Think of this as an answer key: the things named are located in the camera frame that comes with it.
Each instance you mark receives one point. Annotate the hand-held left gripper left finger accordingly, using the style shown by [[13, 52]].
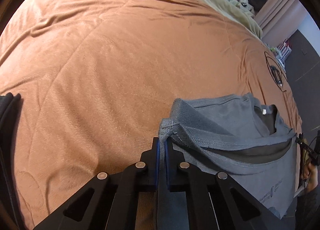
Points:
[[156, 170]]

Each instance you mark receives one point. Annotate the brown blanket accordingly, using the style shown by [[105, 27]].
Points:
[[112, 57]]

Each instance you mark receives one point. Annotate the person's black jacket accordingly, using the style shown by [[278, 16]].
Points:
[[6, 145]]

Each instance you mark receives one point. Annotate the person's right hand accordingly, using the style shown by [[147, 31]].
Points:
[[311, 177]]

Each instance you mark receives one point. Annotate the white plastic rack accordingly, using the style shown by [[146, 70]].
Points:
[[283, 51]]

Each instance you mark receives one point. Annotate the black and white spotted cloth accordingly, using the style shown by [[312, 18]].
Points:
[[243, 2]]

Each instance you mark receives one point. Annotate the light curtain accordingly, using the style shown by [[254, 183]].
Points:
[[277, 12]]

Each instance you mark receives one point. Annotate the grey t-shirt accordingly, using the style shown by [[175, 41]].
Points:
[[225, 130]]

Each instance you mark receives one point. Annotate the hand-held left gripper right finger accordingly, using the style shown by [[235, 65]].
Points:
[[167, 170]]

